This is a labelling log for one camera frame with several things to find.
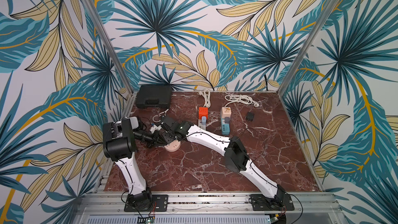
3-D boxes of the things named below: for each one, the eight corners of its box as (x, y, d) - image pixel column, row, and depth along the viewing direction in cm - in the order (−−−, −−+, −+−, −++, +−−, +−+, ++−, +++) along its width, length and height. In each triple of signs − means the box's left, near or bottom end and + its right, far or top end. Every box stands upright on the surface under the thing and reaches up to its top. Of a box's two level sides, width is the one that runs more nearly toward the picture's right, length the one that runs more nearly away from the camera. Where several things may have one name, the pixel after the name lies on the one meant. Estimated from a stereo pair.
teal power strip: (221, 135, 99) (222, 132, 96) (220, 121, 106) (221, 118, 103) (230, 135, 99) (231, 132, 96) (228, 121, 106) (229, 118, 103)
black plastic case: (136, 109, 111) (133, 103, 106) (142, 90, 123) (140, 84, 118) (169, 110, 111) (168, 104, 106) (172, 90, 123) (171, 84, 118)
